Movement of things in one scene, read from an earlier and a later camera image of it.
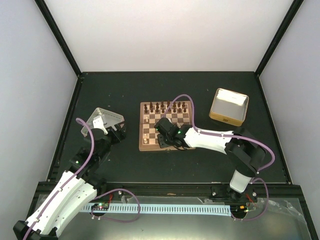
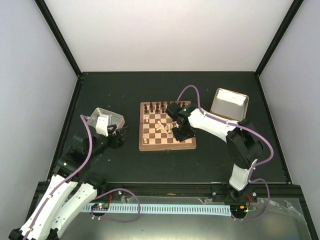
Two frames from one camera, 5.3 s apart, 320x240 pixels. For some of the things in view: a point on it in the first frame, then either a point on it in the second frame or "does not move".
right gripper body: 163,143 → 184,133
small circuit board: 100,206 does not move
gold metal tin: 229,107 does not move
